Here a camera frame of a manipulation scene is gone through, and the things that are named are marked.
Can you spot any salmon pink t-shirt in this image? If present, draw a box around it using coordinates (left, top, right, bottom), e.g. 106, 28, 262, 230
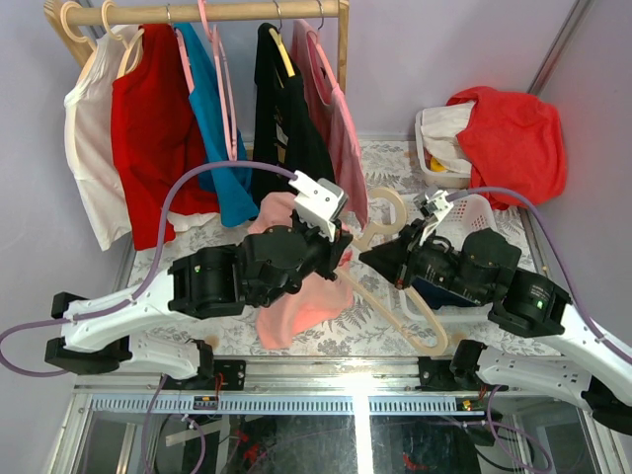
248, 193, 354, 350

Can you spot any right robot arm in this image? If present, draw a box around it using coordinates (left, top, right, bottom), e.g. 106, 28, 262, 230
359, 219, 631, 435

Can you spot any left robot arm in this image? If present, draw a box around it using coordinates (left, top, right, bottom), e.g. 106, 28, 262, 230
44, 214, 353, 381

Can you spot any blue hanging t-shirt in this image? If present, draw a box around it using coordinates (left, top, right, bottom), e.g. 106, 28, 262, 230
175, 23, 259, 227

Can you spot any black hanging t-shirt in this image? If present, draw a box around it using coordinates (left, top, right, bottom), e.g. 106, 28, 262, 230
251, 22, 337, 208

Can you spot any pink hanging t-shirt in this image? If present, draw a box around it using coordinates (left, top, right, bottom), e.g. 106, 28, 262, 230
290, 19, 368, 227

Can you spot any orange-red t-shirt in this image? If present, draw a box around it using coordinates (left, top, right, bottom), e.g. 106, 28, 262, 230
446, 86, 568, 205

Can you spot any yellow hanger with black shirt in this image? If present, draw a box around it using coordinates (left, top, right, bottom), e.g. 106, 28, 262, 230
269, 0, 295, 78

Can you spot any red hanging t-shirt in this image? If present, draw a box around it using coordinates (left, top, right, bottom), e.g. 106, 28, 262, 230
111, 25, 206, 250

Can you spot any pink hanger with blue shirt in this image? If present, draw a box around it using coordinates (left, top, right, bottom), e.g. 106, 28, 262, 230
165, 4, 195, 93

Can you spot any white hanging t-shirt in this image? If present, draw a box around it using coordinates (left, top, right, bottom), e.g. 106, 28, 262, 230
64, 35, 131, 251

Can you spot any beige hanger with red shirt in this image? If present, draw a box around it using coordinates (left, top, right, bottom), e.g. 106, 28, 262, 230
101, 0, 144, 79

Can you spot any navy blue folded garment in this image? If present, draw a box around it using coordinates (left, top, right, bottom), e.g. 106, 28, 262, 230
413, 278, 471, 310

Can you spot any white perforated plastic basket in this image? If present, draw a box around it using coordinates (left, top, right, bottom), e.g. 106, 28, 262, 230
389, 195, 498, 324

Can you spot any small white laundry basket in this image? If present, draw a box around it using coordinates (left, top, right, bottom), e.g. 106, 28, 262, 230
415, 102, 474, 189

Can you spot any yellow object in basket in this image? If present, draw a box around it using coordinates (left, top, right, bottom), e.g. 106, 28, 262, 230
430, 157, 447, 173

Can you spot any white garment in basket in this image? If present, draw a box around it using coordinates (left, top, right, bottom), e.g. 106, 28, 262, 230
419, 101, 474, 176

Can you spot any wooden clothes rack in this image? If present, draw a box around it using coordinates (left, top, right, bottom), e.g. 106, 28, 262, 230
43, 1, 350, 89

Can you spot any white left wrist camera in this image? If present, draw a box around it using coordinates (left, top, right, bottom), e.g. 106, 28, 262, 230
289, 171, 349, 242

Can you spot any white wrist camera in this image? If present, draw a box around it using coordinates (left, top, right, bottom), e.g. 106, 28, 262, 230
289, 171, 349, 242
413, 187, 454, 245

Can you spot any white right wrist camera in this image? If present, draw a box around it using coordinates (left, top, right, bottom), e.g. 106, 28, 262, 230
413, 187, 454, 245

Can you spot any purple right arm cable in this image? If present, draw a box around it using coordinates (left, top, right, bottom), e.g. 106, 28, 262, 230
446, 186, 632, 366

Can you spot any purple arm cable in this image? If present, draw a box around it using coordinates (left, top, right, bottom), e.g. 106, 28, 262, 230
0, 160, 297, 379
446, 186, 632, 366

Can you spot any aluminium frame rail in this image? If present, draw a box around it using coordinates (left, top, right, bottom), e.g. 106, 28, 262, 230
73, 354, 592, 399

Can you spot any grey slotted cable duct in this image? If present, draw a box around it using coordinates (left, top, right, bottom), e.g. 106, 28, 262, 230
91, 394, 484, 417

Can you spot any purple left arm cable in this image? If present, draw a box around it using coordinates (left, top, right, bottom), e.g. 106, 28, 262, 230
0, 160, 297, 379

